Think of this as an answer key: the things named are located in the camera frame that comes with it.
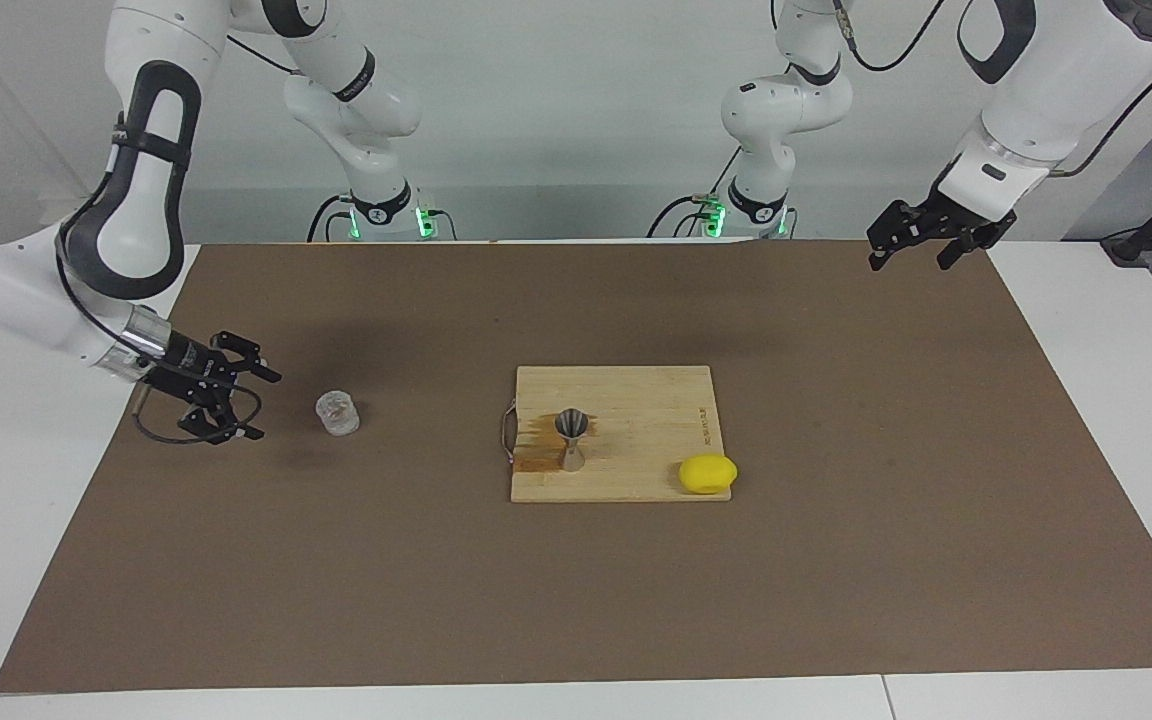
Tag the steel jigger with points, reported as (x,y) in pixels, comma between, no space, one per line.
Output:
(572,458)

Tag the yellow lemon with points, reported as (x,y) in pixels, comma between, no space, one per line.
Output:
(706,474)

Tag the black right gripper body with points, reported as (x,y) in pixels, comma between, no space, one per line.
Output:
(191,372)

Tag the wooden cutting board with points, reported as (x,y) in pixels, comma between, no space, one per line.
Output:
(656,400)

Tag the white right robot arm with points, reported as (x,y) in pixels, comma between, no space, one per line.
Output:
(126,220)

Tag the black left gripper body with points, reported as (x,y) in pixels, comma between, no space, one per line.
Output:
(956,222)

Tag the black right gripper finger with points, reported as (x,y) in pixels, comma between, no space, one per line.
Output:
(246,360)
(216,425)

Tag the brown table mat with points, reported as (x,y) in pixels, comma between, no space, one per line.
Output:
(336,580)

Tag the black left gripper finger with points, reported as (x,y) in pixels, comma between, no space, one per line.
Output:
(971,243)
(891,232)

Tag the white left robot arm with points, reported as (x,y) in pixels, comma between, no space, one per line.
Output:
(786,100)

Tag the clear glass cup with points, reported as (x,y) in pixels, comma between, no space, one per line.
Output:
(338,415)

